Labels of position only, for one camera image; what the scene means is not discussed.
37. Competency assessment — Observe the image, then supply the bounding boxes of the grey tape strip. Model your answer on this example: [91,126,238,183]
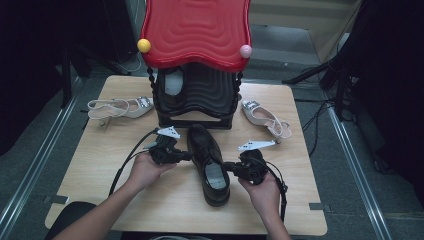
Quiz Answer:
[308,202,333,213]
[42,194,70,205]

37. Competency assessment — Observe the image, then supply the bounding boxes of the person's left hand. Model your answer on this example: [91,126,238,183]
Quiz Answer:
[127,152,178,195]

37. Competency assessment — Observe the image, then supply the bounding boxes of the beige slingback heeled shoe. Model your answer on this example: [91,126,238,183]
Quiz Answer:
[241,99,293,145]
[86,95,155,131]

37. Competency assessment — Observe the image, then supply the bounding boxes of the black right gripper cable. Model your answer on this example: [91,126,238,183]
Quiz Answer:
[264,160,290,223]

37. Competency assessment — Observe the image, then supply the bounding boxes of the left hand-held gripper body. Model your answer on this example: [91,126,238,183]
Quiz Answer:
[148,125,183,165]

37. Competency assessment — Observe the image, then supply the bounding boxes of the black tripod stand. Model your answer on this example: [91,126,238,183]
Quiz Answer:
[281,56,356,122]

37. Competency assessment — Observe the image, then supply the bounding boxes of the metal floor rail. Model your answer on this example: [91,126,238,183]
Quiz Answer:
[324,103,394,240]
[0,76,84,236]

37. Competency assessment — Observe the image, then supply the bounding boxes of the black floor cables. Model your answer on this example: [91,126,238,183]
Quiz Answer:
[300,99,336,158]

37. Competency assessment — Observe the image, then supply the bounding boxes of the red-topped black shoe rack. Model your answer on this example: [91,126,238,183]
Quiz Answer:
[136,0,254,131]

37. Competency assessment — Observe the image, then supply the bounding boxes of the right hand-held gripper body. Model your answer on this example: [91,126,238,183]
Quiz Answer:
[237,139,277,185]

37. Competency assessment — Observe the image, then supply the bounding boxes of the black leather shoe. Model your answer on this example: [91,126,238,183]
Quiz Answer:
[161,67,186,109]
[186,123,232,208]

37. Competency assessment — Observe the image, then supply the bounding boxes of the person's right hand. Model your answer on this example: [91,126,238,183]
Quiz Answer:
[237,172,282,218]

